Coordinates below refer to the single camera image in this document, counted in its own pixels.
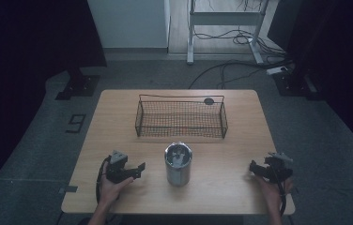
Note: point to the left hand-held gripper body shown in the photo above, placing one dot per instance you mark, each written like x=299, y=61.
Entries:
x=117, y=167

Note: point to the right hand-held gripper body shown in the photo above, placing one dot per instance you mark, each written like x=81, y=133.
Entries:
x=277, y=168

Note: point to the person's left hand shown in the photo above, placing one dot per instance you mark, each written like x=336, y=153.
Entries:
x=110, y=189

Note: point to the person's right hand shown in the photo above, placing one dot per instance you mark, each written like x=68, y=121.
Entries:
x=273, y=192

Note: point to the steel cup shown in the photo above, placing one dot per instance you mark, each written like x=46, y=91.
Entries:
x=178, y=165

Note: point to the grey floor tape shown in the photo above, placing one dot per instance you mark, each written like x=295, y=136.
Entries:
x=68, y=189

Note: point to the round black basket tag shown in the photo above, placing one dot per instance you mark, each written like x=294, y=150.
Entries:
x=209, y=101

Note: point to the black stand base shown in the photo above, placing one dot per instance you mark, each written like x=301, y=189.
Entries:
x=79, y=87
x=293, y=84

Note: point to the white power strip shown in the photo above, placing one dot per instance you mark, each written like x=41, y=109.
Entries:
x=277, y=70

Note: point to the dark curtain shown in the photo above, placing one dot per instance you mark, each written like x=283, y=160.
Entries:
x=337, y=62

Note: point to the white desk frame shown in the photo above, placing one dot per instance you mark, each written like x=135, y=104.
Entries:
x=224, y=18

